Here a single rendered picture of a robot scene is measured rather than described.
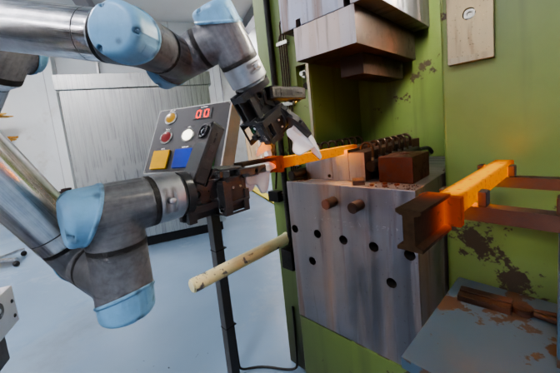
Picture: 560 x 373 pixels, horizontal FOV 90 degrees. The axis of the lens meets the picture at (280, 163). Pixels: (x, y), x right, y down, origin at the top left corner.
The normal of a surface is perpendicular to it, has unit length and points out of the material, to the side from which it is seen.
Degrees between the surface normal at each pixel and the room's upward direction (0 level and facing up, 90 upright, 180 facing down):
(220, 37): 112
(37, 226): 101
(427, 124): 90
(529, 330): 0
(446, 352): 0
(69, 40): 116
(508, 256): 90
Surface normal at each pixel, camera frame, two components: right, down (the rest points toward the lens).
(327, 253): -0.69, 0.15
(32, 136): 0.36, 0.07
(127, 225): 0.83, -0.02
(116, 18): -0.12, 0.13
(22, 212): 0.53, 0.24
